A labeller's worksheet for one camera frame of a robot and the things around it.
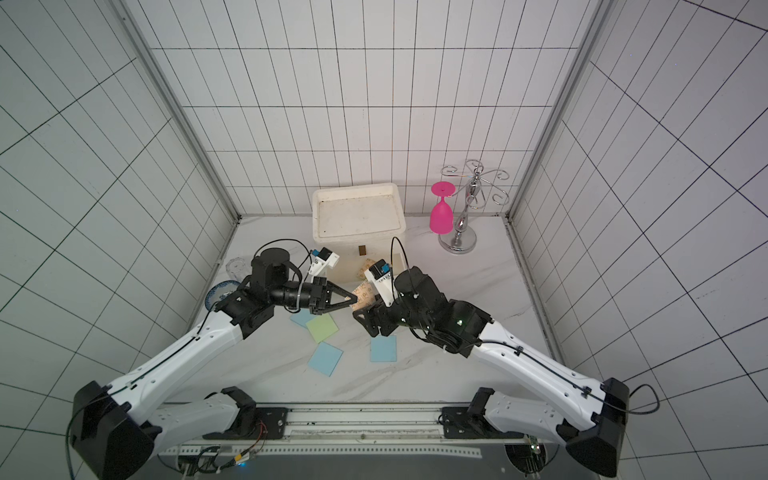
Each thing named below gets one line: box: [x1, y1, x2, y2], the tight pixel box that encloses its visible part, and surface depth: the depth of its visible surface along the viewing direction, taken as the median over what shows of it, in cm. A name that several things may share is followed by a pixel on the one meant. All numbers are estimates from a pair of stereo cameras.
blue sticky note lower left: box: [308, 341, 344, 377], surface depth 85 cm
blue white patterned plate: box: [205, 280, 240, 311], surface depth 97 cm
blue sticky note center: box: [370, 335, 397, 362], surface depth 87 cm
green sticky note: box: [306, 313, 339, 344], surface depth 91 cm
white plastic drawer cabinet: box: [313, 183, 406, 283], surface depth 89 cm
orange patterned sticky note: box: [344, 280, 376, 311], surface depth 68 cm
